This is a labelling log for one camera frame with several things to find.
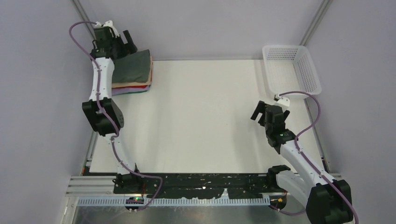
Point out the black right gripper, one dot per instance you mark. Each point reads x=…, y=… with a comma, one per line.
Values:
x=270, y=113

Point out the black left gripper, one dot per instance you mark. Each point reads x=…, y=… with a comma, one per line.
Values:
x=120, y=45

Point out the dark grey t-shirt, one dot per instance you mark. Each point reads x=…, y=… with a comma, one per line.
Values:
x=132, y=68

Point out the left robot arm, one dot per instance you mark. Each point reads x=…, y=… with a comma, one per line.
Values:
x=104, y=116

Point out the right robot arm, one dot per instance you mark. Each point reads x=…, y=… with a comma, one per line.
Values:
x=326, y=200

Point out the folded beige t-shirt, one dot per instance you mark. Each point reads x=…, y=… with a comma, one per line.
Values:
x=135, y=83

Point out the white plastic basket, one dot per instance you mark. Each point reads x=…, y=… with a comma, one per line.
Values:
x=289, y=68

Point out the folded lavender t-shirt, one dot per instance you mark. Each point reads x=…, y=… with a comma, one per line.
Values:
x=119, y=91

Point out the folded green t-shirt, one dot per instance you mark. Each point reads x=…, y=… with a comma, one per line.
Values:
x=135, y=92

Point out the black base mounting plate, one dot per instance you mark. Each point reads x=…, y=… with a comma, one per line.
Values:
x=194, y=185

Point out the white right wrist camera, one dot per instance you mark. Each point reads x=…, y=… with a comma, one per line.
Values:
x=282, y=101

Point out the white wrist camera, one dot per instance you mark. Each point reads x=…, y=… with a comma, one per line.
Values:
x=107, y=24
x=282, y=101

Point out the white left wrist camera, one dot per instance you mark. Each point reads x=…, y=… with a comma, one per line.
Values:
x=107, y=24

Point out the white slotted cable duct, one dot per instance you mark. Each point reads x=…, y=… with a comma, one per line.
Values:
x=163, y=202

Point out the aluminium frame rail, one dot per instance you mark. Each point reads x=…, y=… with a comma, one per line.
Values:
x=98, y=186

